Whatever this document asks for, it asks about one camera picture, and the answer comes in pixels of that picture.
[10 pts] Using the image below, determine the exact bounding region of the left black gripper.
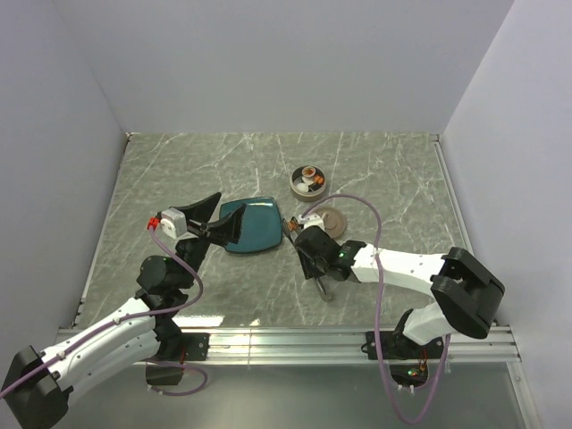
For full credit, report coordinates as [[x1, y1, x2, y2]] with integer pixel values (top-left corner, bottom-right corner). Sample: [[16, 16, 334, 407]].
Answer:
[[172, 192, 246, 289]]

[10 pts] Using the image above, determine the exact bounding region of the small bowl with red food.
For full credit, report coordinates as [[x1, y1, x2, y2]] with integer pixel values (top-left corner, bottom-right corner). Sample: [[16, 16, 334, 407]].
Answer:
[[302, 166, 316, 178]]

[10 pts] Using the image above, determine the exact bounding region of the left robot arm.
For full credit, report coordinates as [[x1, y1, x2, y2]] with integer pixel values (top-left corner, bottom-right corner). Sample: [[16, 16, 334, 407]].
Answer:
[[1, 192, 247, 428]]

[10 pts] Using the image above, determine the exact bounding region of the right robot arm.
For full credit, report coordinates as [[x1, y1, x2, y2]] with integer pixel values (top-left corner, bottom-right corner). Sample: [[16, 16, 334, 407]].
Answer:
[[293, 226, 505, 360]]

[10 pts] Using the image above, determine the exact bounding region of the round metal lunch box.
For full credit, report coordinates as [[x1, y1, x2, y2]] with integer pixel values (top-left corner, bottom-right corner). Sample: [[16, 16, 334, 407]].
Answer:
[[290, 165, 327, 202]]

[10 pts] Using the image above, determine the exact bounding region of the brown round lid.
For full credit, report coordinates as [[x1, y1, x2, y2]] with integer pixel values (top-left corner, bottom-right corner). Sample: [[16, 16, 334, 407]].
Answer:
[[314, 206, 347, 239]]

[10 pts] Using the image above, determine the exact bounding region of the teal square plate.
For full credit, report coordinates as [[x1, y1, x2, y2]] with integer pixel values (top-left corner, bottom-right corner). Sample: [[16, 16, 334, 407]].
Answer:
[[219, 197, 282, 255]]

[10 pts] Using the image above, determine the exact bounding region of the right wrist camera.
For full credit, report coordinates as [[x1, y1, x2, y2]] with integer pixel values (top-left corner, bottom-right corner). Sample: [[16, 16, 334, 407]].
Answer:
[[297, 213, 325, 231]]

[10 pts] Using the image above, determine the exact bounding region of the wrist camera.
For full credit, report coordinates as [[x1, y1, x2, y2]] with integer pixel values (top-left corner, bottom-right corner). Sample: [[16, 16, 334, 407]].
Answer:
[[297, 213, 325, 231], [147, 207, 188, 240]]

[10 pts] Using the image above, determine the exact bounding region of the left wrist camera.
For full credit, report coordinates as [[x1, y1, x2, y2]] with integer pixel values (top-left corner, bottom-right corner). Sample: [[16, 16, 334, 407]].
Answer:
[[147, 207, 188, 240]]

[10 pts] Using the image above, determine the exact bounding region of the aluminium front rail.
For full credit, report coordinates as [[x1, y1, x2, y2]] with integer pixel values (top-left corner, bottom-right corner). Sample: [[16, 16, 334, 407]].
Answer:
[[53, 324, 519, 367]]

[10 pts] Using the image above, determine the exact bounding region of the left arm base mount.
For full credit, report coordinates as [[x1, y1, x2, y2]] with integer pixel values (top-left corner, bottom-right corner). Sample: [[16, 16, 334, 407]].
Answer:
[[145, 332, 210, 387]]

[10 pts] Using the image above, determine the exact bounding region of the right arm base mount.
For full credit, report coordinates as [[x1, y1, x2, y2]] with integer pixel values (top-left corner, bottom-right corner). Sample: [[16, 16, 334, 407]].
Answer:
[[378, 331, 450, 391]]

